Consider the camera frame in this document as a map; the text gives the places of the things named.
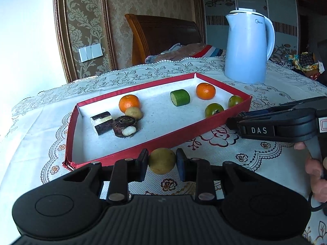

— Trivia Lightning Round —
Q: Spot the wardrobe with sliding doors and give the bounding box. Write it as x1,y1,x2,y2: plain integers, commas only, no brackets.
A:
199,0,307,64

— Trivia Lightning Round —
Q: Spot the brown longan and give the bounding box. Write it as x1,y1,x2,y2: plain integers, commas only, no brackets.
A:
125,106,143,120
148,147,177,175

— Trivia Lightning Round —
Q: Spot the framed floral wall panel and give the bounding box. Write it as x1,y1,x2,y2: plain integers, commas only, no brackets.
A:
52,0,118,84

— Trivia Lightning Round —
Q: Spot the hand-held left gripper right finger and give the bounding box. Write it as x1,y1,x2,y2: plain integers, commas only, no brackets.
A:
176,148,257,205

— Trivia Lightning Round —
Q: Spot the red cardboard tray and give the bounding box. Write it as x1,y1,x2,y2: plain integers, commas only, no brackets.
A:
63,72,253,171

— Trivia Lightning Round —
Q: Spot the orange mandarin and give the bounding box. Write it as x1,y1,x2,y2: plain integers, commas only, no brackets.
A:
196,82,216,100
119,94,141,114

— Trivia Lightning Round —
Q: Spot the wooden bed headboard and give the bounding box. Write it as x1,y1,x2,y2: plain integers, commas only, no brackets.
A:
125,13,202,66

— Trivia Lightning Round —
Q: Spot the rectangular dark cake slice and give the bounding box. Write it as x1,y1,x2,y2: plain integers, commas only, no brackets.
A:
90,111,113,136

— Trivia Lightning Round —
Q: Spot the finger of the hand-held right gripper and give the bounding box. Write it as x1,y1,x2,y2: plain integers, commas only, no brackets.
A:
241,96,327,117
227,115,278,139

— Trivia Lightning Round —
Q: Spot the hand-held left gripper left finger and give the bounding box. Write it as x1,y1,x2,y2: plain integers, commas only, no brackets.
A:
63,148,149,205

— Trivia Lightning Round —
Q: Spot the striped pillow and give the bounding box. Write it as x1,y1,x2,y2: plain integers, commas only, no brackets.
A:
191,45,226,59

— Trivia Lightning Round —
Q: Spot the white wall light switch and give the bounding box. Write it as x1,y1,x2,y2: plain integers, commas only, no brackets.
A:
78,43,103,62

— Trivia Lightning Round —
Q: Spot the pink brown blanket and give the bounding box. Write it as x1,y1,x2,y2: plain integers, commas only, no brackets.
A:
145,43,212,64

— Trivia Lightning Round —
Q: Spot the green cucumber piece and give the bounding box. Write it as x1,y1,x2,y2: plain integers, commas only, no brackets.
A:
170,89,191,107

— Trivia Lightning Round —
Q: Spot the person's right hand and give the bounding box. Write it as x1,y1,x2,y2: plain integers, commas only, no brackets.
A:
294,142,327,203

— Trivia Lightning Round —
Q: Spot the white electric kettle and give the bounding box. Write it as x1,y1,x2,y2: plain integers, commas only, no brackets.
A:
224,9,275,85

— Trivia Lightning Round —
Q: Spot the grey cloth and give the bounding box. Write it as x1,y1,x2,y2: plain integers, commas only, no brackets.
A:
163,43,182,54

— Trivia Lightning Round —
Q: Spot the colourful cloth pile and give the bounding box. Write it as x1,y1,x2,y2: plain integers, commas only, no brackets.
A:
289,52,326,80

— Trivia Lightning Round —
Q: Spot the black cable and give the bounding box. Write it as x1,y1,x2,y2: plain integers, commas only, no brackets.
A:
308,191,327,213

